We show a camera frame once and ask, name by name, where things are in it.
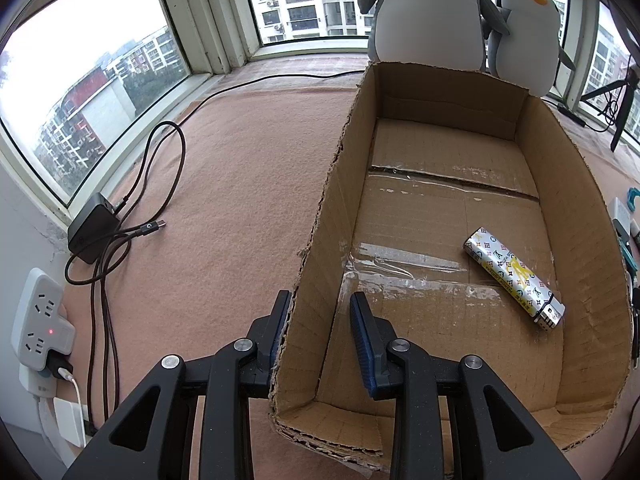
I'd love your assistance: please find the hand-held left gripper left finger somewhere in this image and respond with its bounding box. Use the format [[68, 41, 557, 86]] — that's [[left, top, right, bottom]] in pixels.
[[62, 290, 293, 480]]

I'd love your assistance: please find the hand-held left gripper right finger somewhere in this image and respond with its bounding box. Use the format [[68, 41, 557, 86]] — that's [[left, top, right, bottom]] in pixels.
[[349, 291, 583, 480]]

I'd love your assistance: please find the cardboard box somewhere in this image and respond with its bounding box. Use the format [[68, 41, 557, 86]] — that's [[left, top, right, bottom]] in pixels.
[[269, 60, 635, 476]]

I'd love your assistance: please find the patterned white lighter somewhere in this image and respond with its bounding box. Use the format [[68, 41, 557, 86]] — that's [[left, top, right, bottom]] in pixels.
[[462, 226, 566, 331]]

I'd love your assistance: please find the black power adapter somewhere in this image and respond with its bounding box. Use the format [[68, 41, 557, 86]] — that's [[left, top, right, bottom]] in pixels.
[[67, 192, 123, 264]]

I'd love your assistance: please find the white power strip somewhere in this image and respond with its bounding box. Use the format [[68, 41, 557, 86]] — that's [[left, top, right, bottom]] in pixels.
[[11, 267, 76, 396]]

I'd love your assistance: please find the large grey penguin plush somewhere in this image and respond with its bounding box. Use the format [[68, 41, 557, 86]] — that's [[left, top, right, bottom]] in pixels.
[[359, 0, 511, 75]]

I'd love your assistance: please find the small grey penguin plush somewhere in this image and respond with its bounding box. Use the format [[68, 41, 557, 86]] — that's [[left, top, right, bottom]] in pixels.
[[487, 0, 576, 98]]

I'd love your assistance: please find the black tripod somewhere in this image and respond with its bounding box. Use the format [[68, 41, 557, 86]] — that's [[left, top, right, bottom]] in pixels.
[[580, 65, 640, 153]]

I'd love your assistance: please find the black adapter cable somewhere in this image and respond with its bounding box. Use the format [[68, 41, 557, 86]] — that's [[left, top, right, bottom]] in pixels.
[[64, 121, 187, 421]]

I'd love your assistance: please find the white wall charger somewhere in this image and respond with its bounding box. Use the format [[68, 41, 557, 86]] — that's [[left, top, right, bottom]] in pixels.
[[52, 397, 87, 447]]

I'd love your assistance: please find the black ring light cable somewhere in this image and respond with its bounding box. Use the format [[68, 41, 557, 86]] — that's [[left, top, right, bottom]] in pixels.
[[180, 69, 368, 126]]

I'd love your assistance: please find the white window frame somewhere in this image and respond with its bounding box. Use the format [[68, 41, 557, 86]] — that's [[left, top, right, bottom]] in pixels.
[[0, 0, 640, 221]]

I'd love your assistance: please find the black inline cable controller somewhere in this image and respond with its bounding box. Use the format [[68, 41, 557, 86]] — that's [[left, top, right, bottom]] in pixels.
[[557, 104, 588, 128]]

